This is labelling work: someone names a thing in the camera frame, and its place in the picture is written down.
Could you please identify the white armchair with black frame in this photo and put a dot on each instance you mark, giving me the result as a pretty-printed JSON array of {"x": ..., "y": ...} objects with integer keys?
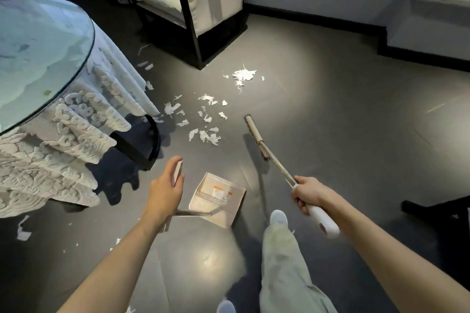
[{"x": 205, "y": 19}]

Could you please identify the black furniture leg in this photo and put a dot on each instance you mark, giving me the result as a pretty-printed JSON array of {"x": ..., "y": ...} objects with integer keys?
[{"x": 437, "y": 210}]

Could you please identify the round glass table top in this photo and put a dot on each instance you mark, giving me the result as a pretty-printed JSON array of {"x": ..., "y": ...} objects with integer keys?
[{"x": 36, "y": 56}]

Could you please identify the black table base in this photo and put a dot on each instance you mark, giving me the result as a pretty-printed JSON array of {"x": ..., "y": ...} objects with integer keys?
[{"x": 141, "y": 147}]

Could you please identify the person's left forearm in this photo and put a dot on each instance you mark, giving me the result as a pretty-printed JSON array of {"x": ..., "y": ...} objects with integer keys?
[{"x": 117, "y": 265}]

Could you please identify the scattered white paper bits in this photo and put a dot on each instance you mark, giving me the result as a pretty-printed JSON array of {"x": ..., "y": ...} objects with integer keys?
[{"x": 207, "y": 136}]

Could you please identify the person's right hand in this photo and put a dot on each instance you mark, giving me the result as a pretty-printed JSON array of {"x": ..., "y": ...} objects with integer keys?
[{"x": 312, "y": 193}]

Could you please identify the person's right thumb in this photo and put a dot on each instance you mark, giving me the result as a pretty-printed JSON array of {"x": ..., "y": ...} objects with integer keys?
[{"x": 303, "y": 181}]

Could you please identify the white shoe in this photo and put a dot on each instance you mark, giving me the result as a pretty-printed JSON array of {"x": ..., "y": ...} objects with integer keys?
[
  {"x": 226, "y": 307},
  {"x": 279, "y": 218}
]

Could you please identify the white stepped platform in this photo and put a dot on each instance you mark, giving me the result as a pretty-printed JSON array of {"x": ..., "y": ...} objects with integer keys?
[{"x": 433, "y": 12}]

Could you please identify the white lace tablecloth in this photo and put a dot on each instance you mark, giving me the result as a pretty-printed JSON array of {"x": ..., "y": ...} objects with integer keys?
[{"x": 69, "y": 140}]

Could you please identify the person's left hand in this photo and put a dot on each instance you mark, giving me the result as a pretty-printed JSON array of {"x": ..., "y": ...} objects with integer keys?
[{"x": 159, "y": 195}]

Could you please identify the light green trouser leg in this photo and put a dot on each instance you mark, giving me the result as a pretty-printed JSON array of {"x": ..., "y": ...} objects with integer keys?
[{"x": 286, "y": 272}]

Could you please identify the black baseboard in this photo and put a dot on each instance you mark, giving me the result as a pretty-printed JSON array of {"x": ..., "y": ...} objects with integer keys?
[{"x": 323, "y": 21}]

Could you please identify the person's left thumb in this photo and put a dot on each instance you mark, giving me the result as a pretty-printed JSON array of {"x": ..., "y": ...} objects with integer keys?
[{"x": 179, "y": 181}]

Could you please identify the large torn paper piece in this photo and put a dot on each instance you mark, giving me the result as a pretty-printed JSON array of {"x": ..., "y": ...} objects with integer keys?
[{"x": 23, "y": 232}]

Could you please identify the heap of white paper scraps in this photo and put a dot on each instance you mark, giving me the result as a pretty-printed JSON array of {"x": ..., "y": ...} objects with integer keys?
[{"x": 244, "y": 75}]

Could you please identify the person's right forearm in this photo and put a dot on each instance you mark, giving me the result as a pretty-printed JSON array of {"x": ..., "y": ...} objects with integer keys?
[{"x": 389, "y": 254}]

